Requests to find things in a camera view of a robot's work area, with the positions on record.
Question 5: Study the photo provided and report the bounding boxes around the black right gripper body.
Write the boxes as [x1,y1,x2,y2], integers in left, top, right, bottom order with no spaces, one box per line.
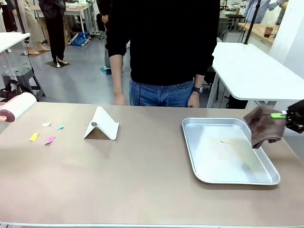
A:
[286,99,304,134]

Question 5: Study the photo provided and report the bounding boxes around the brown cloth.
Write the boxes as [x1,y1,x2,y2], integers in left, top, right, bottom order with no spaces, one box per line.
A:
[243,104,287,150]

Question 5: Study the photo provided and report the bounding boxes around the orange lint roller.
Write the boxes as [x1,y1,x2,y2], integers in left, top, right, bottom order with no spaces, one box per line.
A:
[0,92,38,124]

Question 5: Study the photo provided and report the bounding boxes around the person's right forearm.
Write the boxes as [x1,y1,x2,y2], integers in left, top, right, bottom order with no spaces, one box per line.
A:
[110,54,126,95]

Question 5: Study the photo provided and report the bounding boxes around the person's left forearm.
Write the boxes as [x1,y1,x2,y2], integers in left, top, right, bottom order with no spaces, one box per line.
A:
[193,73,205,88]

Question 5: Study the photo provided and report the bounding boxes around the person's left hand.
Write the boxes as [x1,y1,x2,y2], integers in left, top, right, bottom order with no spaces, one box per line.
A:
[187,91,201,109]

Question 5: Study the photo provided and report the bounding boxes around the person's right hand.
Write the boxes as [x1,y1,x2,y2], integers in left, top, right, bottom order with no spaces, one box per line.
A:
[113,91,128,106]

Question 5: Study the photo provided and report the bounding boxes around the large white table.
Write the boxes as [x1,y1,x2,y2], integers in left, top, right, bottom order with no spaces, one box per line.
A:
[211,42,304,110]

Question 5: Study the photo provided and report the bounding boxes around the metal tray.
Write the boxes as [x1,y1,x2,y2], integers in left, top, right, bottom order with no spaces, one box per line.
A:
[181,117,281,186]

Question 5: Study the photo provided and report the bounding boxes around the light wooden table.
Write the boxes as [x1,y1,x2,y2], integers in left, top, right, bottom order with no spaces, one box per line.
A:
[238,22,280,46]

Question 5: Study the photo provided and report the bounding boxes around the black stand pole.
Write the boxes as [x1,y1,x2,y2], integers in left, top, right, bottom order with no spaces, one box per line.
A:
[244,0,262,45]
[14,0,30,43]

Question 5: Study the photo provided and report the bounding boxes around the bystander in grey top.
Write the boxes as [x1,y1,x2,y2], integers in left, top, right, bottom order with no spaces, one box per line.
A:
[275,0,289,26]

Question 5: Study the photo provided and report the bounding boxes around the bystander in blue shirt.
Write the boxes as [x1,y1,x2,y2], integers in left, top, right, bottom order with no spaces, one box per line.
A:
[244,0,271,23]

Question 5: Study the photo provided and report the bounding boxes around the person's blue jeans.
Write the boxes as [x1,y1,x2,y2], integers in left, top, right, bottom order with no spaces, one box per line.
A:
[129,79,194,107]

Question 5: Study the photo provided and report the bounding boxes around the person's black sweater torso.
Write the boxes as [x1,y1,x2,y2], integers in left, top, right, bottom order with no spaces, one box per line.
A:
[105,0,220,86]

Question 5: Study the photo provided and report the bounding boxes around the white folded stand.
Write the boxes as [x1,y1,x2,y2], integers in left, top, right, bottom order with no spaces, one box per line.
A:
[83,106,120,141]

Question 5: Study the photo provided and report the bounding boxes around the teal floor mat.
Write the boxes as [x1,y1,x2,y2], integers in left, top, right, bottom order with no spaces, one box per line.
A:
[99,66,125,76]

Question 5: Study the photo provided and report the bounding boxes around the bystander in grey jeans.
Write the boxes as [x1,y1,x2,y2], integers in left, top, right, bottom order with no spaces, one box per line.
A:
[96,0,113,70]

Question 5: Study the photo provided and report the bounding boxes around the blue bag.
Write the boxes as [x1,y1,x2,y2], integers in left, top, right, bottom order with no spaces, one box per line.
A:
[70,32,91,47]

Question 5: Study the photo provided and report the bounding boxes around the cardboard box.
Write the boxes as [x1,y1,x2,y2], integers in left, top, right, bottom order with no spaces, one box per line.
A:
[39,18,72,46]

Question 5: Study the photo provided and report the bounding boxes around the wood-top table, white legs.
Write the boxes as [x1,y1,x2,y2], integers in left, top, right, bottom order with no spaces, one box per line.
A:
[29,3,95,34]

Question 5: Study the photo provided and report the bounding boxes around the bystander in black trousers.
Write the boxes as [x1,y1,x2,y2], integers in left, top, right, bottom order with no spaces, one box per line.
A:
[38,0,69,68]

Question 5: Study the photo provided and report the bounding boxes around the grey plastic stool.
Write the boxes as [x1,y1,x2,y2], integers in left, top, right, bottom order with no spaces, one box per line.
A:
[1,67,46,100]

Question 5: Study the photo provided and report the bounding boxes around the bystander in beige trousers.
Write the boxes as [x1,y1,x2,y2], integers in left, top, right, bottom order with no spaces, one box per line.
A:
[18,0,50,55]

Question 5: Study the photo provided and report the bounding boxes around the black bag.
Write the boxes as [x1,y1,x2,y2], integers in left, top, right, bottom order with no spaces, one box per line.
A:
[0,80,33,103]

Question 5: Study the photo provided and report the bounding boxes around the small white table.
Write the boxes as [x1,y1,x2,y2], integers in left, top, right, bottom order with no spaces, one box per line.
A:
[0,32,31,54]

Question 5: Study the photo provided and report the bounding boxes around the bystander in dark clothes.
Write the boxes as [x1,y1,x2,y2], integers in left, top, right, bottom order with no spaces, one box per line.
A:
[0,0,19,33]

